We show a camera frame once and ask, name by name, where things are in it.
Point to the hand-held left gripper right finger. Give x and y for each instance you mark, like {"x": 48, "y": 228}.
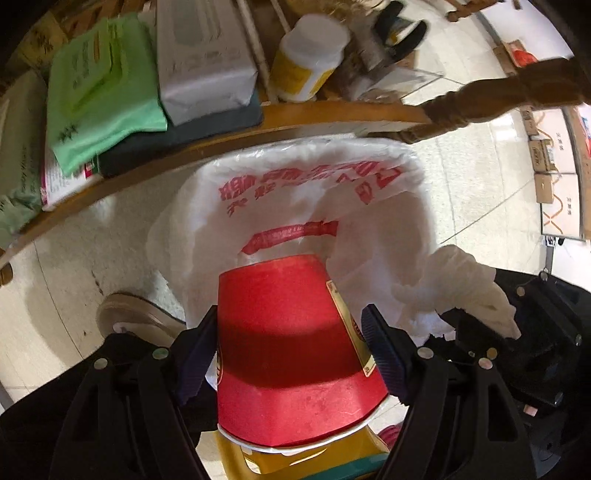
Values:
{"x": 383, "y": 355}

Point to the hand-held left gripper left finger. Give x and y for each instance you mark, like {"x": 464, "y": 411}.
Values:
{"x": 198, "y": 355}

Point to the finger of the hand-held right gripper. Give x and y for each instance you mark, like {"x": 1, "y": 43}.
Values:
{"x": 535, "y": 281}
{"x": 466, "y": 330}

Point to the white tissue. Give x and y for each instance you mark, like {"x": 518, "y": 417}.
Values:
{"x": 457, "y": 281}

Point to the red paper cup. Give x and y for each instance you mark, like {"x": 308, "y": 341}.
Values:
{"x": 286, "y": 346}

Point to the white plastic bag red print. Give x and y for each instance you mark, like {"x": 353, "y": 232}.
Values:
{"x": 286, "y": 217}

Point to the beige shoe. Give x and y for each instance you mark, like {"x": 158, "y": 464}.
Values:
{"x": 134, "y": 314}

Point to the white framed panel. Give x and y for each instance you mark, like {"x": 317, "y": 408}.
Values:
{"x": 565, "y": 203}

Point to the black pants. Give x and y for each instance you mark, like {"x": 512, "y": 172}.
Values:
{"x": 27, "y": 443}

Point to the red white flat box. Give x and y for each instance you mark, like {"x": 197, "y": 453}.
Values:
{"x": 64, "y": 182}

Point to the dark notebook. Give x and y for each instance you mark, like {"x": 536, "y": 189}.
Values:
{"x": 184, "y": 136}

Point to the pale green wipes packet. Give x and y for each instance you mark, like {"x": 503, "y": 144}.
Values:
{"x": 16, "y": 221}
{"x": 23, "y": 138}

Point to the wooden table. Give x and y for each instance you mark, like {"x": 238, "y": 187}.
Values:
{"x": 323, "y": 115}

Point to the clear plastic container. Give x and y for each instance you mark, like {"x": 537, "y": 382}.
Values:
{"x": 392, "y": 78}

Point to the wooden chair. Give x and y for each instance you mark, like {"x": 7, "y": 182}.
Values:
{"x": 466, "y": 9}

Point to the white cardboard box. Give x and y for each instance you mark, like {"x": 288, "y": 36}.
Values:
{"x": 203, "y": 60}

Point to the white pill bottle yellow label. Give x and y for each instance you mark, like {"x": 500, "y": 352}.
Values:
{"x": 309, "y": 55}

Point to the white stick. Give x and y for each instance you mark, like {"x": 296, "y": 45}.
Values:
{"x": 282, "y": 14}
{"x": 254, "y": 41}

